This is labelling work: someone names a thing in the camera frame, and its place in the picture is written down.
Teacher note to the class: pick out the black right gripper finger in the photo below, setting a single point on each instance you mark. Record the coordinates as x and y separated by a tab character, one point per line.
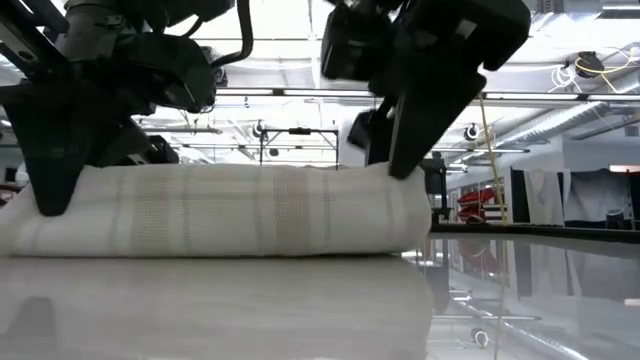
430	125
377	137

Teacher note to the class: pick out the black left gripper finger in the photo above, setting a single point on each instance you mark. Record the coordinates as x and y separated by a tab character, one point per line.
60	150
150	155

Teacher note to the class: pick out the cream plaid towel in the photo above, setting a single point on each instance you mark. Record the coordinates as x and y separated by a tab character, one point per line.
225	210

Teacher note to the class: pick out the white column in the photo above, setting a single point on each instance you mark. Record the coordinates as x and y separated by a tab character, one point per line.
344	150

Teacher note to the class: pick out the red cart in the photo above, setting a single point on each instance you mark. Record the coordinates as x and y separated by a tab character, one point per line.
475	197

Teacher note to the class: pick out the ceiling light strip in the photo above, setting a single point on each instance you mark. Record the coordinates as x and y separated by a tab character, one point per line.
300	93

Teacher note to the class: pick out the white hung cloth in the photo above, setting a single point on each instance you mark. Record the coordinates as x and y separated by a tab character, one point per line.
547	195

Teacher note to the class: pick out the dark grey hung cloth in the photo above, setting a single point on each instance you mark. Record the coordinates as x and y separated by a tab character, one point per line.
595	192

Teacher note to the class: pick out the black bucket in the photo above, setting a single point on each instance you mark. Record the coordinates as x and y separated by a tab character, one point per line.
615	220

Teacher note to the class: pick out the black overhead frame rig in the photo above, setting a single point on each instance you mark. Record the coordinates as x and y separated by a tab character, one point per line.
300	131

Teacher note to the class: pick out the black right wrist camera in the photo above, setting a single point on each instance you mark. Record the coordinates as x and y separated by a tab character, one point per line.
357	42

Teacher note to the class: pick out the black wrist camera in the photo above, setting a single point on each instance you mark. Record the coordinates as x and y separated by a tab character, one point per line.
357	42
165	72

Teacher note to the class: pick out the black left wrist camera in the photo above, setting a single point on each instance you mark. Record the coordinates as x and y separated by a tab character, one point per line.
165	72

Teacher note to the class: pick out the silver air duct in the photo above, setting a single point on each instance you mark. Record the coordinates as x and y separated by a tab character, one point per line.
550	122

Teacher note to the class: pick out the black table frame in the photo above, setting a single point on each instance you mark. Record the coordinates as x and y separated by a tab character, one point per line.
550	232

